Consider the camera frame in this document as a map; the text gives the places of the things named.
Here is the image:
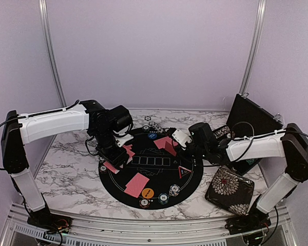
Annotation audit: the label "black poker chip case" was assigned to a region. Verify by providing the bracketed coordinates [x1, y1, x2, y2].
[200, 93, 285, 175]

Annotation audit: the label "blue small blind button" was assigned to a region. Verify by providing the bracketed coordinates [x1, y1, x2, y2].
[147, 133, 158, 140]

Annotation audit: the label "blue orange chip stack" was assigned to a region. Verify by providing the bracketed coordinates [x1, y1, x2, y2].
[169, 184, 180, 197]

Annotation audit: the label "floral fabric pouch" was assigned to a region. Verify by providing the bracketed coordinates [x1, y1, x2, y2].
[205, 168, 255, 216]

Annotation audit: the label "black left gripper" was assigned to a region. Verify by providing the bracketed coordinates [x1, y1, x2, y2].
[92, 128, 129, 171]

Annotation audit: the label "red triangular marker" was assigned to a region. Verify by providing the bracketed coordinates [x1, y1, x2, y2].
[178, 166, 192, 179]

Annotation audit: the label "blue orange chips on marble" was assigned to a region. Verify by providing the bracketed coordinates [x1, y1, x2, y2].
[148, 121, 164, 133]

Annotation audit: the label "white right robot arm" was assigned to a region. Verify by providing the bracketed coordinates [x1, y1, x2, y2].
[168, 122, 308, 234]

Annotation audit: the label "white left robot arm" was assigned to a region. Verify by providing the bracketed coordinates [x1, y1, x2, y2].
[1, 100, 133, 229]

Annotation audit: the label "red playing card deck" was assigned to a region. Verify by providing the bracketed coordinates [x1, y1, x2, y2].
[104, 161, 120, 174]

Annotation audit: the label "green fifty poker chip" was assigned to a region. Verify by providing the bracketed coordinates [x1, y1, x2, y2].
[142, 126, 149, 132]

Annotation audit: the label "round black poker mat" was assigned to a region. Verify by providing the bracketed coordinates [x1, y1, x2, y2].
[99, 128, 203, 210]

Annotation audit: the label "red poker chip stack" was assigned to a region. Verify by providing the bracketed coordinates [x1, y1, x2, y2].
[99, 165, 108, 173]

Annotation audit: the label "red black hundred chip stack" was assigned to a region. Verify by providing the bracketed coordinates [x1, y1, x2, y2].
[165, 128, 176, 136]

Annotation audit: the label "orange big blind button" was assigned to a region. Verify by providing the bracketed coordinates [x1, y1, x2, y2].
[141, 188, 155, 199]

